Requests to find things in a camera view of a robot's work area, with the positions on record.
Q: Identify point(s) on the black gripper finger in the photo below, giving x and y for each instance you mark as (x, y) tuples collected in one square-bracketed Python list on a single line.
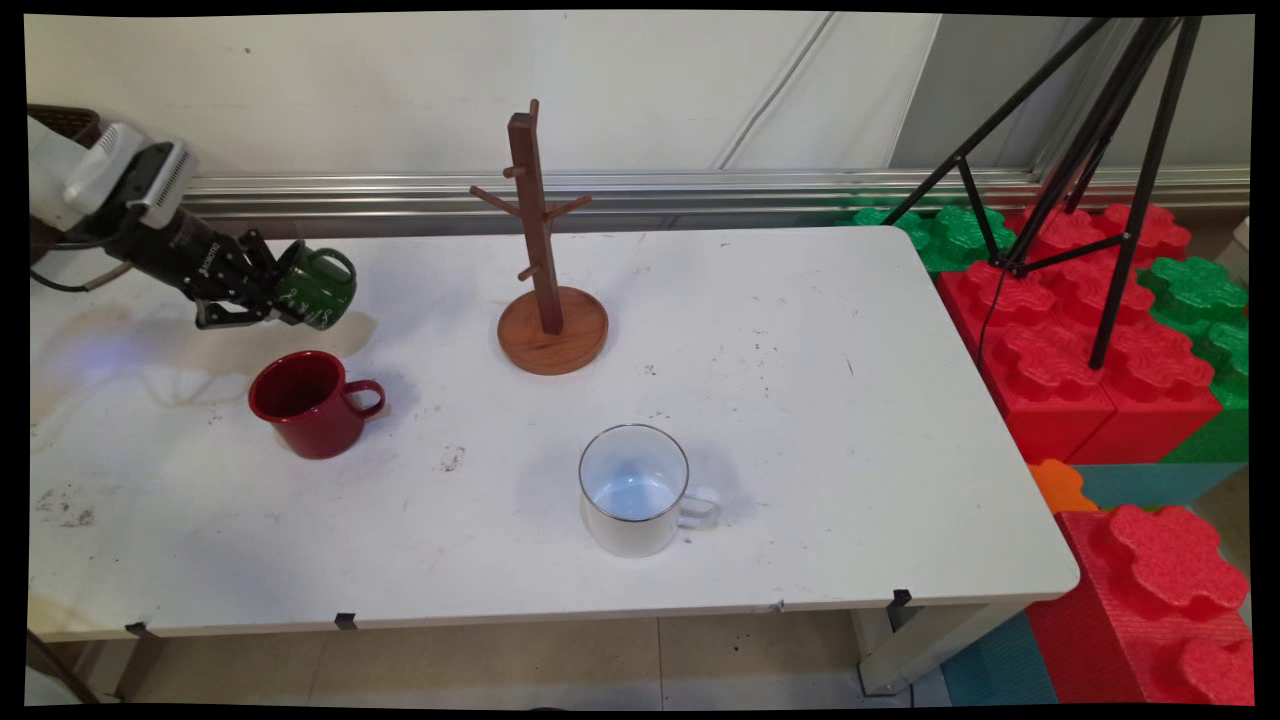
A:
[(265, 250), (235, 314)]

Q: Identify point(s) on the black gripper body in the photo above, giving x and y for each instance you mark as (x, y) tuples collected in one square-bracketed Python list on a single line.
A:
[(205, 265)]

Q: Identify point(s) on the green enamel mug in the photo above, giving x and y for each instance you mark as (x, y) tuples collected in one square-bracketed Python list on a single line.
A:
[(318, 290)]

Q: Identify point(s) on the red mug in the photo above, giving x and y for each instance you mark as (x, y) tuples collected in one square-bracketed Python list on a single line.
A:
[(310, 405)]

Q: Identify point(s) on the brown wicker basket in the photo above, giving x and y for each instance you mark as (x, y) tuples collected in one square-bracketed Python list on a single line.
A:
[(65, 120)]

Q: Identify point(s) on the wooden mug tree stand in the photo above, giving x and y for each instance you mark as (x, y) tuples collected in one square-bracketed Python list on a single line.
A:
[(552, 330)]

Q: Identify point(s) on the white enamel mug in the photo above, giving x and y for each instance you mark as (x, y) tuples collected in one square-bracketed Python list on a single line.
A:
[(632, 495)]

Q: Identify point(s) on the green foam block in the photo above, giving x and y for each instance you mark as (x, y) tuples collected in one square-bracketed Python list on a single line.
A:
[(950, 235), (1205, 300)]

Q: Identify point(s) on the white table leg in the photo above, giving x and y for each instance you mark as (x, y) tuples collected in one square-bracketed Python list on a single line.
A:
[(920, 645)]

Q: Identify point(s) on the large red foam block stack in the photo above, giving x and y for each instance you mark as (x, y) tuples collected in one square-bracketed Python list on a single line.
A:
[(1050, 360)]

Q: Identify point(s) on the orange foam piece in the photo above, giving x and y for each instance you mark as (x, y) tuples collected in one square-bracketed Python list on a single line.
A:
[(1058, 485)]

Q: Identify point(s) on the teal foam floor mat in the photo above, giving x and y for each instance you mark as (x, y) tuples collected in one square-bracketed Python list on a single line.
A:
[(1000, 665)]

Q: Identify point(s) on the black tripod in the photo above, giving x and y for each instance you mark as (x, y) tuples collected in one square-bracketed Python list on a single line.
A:
[(1120, 120)]

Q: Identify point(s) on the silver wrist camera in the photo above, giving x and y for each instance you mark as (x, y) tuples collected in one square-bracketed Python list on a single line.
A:
[(165, 185)]

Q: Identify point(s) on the aluminium rail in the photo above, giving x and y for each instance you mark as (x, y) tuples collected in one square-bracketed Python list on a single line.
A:
[(700, 190)]

